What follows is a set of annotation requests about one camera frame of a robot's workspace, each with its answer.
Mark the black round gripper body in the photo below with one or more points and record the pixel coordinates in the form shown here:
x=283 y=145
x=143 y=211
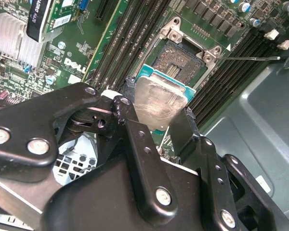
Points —
x=98 y=204

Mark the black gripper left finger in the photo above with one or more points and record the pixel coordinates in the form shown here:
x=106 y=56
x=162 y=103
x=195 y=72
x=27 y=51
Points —
x=26 y=120

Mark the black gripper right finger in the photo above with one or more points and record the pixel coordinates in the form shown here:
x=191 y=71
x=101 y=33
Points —
x=212 y=187

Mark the silver square CPU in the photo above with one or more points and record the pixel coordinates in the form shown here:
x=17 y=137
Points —
x=159 y=101

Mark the thin metal locking lever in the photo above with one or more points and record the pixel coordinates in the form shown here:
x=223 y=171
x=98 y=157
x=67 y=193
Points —
x=164 y=138
x=250 y=58

